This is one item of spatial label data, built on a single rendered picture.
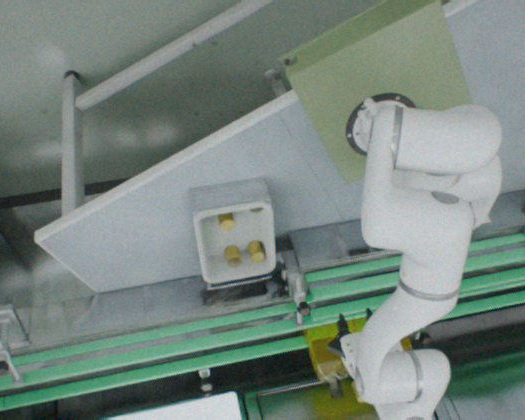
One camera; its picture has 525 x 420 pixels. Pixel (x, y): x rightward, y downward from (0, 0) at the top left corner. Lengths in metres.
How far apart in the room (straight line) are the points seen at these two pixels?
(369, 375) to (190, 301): 0.76
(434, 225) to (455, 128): 0.13
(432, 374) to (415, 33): 0.64
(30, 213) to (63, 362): 0.82
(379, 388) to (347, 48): 0.64
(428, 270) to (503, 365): 0.98
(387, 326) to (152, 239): 0.81
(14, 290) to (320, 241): 0.93
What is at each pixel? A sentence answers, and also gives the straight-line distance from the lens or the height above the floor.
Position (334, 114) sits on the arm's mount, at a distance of 1.39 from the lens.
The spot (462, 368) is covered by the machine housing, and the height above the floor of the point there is 1.04.
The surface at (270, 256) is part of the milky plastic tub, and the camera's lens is 1.59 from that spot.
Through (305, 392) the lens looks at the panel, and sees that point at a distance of 1.70.
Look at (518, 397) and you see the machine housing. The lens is 1.81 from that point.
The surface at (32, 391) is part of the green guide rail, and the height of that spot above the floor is 0.94.
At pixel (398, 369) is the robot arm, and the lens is 1.01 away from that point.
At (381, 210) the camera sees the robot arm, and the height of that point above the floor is 1.33.
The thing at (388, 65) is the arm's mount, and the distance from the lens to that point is 1.36.
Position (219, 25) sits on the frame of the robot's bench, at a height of 0.20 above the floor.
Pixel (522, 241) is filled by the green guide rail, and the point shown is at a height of 0.91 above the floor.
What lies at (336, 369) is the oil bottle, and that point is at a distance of 1.56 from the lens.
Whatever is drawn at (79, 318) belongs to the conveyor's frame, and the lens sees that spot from 1.69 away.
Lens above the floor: 1.94
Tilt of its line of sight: 43 degrees down
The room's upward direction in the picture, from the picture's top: 161 degrees clockwise
